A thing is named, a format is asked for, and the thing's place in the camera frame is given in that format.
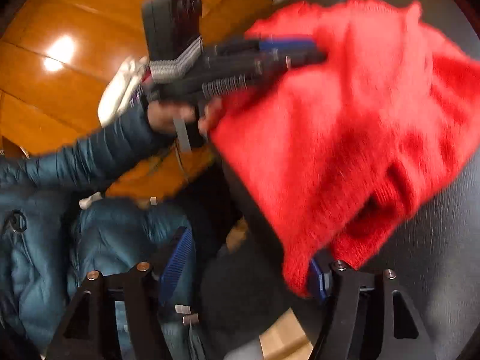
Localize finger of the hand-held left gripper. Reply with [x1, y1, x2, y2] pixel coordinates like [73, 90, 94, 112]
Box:
[255, 49, 328, 71]
[244, 34, 317, 51]

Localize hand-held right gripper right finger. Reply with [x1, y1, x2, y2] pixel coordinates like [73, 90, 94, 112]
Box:
[308, 253, 437, 360]

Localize person's left hand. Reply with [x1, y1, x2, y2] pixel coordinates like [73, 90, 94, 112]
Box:
[146, 97, 226, 136]

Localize person's blue puffer jacket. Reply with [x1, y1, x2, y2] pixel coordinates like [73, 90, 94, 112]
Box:
[0, 184, 199, 360]

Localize person's dark trousers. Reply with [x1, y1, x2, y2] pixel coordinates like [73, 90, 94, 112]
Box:
[199, 232, 297, 342]

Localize red knit sweater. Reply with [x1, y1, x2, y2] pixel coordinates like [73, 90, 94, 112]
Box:
[208, 0, 480, 299]

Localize white slipper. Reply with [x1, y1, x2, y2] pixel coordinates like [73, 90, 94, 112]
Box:
[98, 56, 151, 128]

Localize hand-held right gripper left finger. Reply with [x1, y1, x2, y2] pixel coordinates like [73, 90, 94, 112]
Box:
[45, 227, 196, 360]

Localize person's left forearm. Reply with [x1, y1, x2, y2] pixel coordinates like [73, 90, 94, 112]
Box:
[0, 97, 177, 192]

